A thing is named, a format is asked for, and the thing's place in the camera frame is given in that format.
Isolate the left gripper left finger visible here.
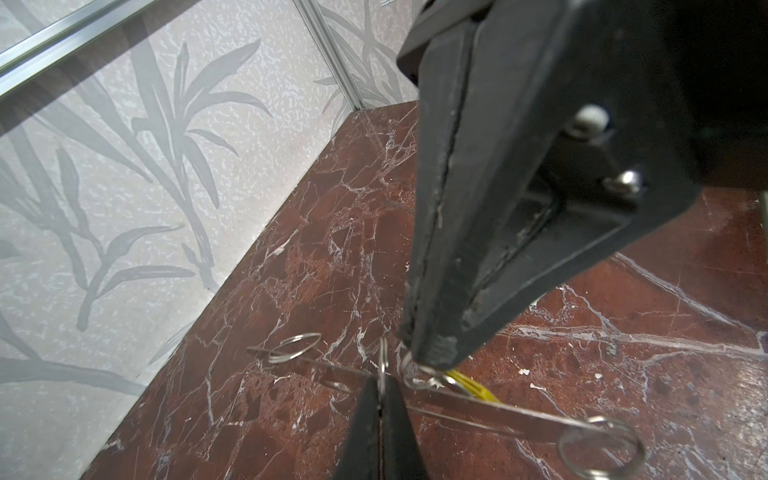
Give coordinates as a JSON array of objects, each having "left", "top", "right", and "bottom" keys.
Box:
[{"left": 332, "top": 377, "right": 380, "bottom": 480}]

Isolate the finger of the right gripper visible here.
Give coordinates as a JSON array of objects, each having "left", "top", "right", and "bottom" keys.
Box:
[
  {"left": 410, "top": 0, "right": 704, "bottom": 370},
  {"left": 400, "top": 20, "right": 477, "bottom": 348}
]

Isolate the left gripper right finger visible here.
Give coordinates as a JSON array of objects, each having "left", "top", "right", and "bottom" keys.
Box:
[{"left": 380, "top": 375, "right": 429, "bottom": 480}]

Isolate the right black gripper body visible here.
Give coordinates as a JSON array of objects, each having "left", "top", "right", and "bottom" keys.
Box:
[{"left": 395, "top": 0, "right": 768, "bottom": 193}]

